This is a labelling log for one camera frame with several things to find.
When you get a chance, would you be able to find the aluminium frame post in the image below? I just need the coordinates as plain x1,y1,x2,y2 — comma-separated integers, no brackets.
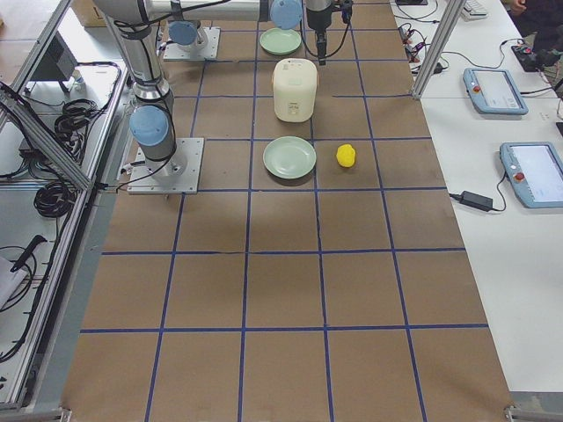
411,0,464,99

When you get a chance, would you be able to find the blue teach pendant far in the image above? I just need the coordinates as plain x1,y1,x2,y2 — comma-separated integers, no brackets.
463,68,529,116

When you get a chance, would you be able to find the cream rice cooker orange handle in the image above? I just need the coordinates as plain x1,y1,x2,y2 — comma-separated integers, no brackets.
272,58,318,123

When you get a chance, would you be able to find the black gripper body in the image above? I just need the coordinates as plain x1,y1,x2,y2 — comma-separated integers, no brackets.
305,0,331,30

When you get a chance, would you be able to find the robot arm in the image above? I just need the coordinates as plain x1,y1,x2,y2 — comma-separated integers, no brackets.
169,1,335,66
94,1,303,173

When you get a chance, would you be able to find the green plate near arm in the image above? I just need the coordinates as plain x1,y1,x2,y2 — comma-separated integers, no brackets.
260,27,302,55
262,136,317,179

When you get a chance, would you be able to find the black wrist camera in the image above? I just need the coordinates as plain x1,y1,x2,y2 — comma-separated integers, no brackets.
337,0,354,25

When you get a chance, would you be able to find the black power adapter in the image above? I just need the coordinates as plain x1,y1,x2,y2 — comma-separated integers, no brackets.
459,191,494,212

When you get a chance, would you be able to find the blue teach pendant near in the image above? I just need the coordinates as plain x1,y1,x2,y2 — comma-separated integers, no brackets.
500,142,562,208

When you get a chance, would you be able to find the yellow lemon toy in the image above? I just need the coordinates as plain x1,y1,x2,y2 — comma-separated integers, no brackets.
336,143,356,168

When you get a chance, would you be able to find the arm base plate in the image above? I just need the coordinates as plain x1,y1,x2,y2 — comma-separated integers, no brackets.
126,137,204,194
164,26,221,62

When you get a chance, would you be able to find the brown paper table mat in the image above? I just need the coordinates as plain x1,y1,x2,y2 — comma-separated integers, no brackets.
62,1,509,421

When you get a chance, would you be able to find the blue teach pendant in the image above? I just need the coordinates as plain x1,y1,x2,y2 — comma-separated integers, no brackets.
500,142,562,208
463,68,529,116

